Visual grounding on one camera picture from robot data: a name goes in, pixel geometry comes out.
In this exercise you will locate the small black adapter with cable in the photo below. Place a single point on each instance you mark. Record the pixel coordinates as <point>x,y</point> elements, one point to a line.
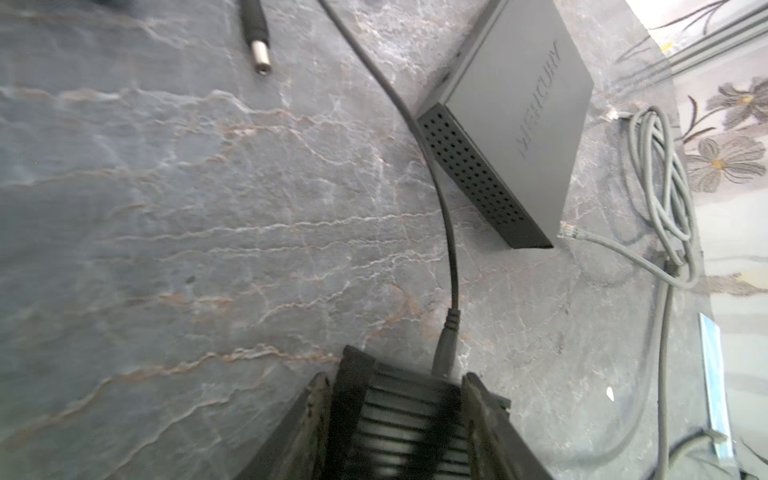
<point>256,35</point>

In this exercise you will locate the dark grey flat switch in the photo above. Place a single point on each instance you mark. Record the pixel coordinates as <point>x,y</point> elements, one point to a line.
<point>506,120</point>

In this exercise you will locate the black power adapter with cable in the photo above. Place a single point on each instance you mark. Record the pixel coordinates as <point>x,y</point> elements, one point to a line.
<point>446,350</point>

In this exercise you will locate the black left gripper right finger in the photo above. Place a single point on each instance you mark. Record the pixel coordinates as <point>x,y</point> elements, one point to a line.
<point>495,449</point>

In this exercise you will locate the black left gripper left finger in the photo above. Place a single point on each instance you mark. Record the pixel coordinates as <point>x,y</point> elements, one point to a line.
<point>297,447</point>

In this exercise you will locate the black ribbed network switch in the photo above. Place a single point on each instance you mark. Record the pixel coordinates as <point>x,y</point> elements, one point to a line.
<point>387,422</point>

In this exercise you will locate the blue face mask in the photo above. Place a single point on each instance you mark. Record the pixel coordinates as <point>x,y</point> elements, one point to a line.
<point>714,373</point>

